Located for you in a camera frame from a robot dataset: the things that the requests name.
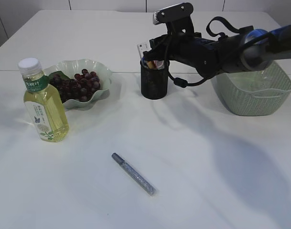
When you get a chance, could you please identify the grey glitter pen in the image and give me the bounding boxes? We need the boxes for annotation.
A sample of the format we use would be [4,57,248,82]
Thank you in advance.
[111,153,156,196]

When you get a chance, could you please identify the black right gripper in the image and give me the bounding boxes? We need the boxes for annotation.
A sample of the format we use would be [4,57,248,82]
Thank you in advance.
[142,33,203,65]

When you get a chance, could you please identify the purple grape bunch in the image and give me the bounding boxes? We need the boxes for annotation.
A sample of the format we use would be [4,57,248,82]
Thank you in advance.
[49,69,101,103]

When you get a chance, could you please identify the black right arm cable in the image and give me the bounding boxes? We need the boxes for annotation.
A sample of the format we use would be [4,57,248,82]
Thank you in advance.
[159,16,277,89]

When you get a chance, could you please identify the black mesh pen holder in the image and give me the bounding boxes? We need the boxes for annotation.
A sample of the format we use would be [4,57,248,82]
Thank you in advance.
[140,61,169,100]

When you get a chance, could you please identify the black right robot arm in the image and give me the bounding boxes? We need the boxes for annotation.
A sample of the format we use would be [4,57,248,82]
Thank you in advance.
[144,25,291,79]

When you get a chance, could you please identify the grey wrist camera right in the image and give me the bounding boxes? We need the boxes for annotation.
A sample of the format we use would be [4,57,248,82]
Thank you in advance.
[152,2,194,36]

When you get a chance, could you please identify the pink scissors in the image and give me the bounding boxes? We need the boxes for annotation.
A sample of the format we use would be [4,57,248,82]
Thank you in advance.
[153,60,164,70]

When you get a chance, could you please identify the green tea bottle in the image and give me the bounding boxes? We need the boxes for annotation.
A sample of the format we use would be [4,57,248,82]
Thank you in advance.
[18,58,69,142]

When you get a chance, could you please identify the gold glitter pen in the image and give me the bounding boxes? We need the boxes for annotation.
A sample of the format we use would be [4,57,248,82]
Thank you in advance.
[146,61,156,69]

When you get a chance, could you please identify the green woven plastic basket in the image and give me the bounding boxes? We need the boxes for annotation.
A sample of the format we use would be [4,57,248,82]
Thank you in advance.
[216,61,291,116]

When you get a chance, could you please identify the clear plastic ruler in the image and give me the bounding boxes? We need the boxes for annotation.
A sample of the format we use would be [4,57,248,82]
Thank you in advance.
[137,41,151,61]

